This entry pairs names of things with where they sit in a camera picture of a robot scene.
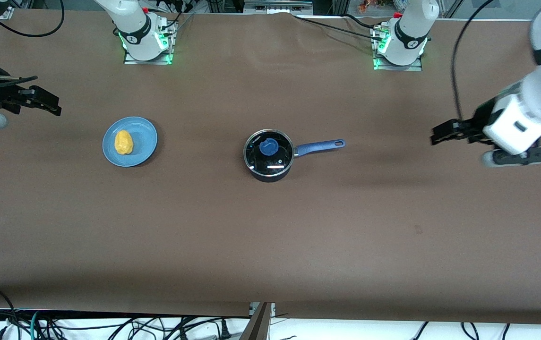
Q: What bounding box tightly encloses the yellow potato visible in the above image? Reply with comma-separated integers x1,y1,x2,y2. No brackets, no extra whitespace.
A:
114,130,134,155

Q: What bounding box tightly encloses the glass lid with blue knob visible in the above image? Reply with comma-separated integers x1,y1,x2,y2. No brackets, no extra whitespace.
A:
244,130,294,171

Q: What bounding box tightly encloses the blue round plate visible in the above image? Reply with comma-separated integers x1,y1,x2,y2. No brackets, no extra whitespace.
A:
102,116,158,168

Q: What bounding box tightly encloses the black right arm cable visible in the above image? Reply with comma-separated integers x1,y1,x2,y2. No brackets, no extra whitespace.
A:
0,75,39,91

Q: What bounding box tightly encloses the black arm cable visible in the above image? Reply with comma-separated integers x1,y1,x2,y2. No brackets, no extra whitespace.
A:
0,75,39,91
450,0,497,124

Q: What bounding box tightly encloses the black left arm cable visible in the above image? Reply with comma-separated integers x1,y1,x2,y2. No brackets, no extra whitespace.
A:
450,0,497,124

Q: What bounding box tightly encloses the dark pot with blue handle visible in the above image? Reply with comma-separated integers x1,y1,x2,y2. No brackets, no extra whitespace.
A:
243,129,346,183

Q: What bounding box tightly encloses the aluminium frame rail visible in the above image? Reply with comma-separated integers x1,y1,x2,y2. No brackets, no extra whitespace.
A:
244,0,314,15

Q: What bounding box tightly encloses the metal post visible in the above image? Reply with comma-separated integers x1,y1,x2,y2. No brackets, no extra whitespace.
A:
239,302,276,340

